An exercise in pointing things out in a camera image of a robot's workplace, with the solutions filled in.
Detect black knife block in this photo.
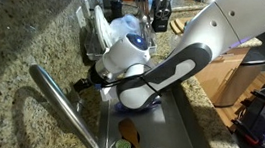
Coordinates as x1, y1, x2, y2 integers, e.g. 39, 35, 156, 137
148, 0, 177, 33

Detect wooden spoon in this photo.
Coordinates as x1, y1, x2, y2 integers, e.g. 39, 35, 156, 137
117, 116, 148, 148

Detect stainless steel sink basin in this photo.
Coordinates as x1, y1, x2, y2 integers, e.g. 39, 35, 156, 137
85, 75, 212, 148

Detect stainless steel gooseneck faucet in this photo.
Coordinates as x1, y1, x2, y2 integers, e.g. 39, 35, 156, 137
28, 56, 110, 148

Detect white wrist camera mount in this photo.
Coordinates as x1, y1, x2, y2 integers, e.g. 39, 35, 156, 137
99, 84, 120, 103

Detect black orange bar clamp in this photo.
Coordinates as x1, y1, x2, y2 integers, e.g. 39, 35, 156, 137
232, 115, 261, 148

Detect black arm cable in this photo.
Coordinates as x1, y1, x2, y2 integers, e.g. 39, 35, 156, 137
100, 60, 160, 100

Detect silver utensils in rack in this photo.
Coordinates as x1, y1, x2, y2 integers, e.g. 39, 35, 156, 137
133, 0, 155, 28

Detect clear plastic container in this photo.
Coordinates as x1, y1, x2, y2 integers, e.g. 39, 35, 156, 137
107, 12, 144, 46

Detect large wooden cutting board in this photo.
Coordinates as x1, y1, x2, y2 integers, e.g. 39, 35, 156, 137
169, 16, 196, 36

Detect white dinner plate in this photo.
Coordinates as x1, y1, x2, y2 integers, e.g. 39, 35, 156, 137
93, 3, 115, 54

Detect cardboard box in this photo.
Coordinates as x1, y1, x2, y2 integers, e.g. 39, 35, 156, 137
192, 45, 259, 111

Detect grey dish rack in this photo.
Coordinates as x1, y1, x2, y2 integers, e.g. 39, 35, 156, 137
82, 22, 158, 63

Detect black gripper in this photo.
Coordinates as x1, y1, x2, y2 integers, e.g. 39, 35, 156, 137
71, 65, 108, 94

